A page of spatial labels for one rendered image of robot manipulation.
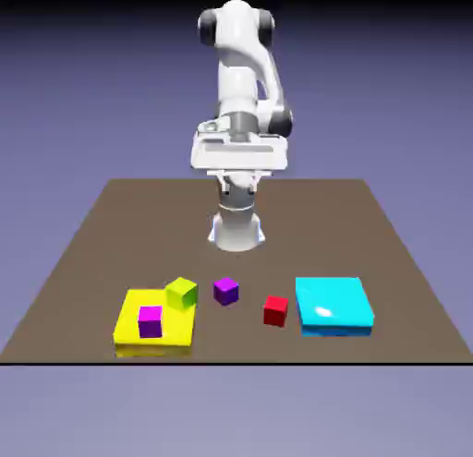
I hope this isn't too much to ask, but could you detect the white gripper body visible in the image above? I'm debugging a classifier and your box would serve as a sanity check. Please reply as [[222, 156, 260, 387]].
[[189, 130, 289, 177]]

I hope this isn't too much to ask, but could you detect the small purple cube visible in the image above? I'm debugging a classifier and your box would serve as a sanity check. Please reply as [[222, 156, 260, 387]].
[[212, 277, 240, 307]]

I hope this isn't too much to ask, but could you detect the small lime green cube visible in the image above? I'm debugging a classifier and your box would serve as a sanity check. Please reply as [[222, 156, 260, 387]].
[[164, 276, 200, 311]]

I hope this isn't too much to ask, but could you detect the small red cube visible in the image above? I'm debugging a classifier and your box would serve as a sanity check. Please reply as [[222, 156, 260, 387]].
[[262, 295, 290, 329]]

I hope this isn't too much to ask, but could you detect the small magenta cube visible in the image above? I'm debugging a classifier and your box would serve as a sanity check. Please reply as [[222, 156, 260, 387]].
[[137, 305, 164, 340]]

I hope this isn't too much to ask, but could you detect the large cyan box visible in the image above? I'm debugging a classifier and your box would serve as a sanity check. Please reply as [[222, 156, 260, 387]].
[[294, 276, 375, 339]]

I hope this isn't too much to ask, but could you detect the large yellow box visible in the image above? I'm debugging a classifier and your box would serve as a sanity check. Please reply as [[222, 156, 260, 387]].
[[112, 287, 197, 358]]

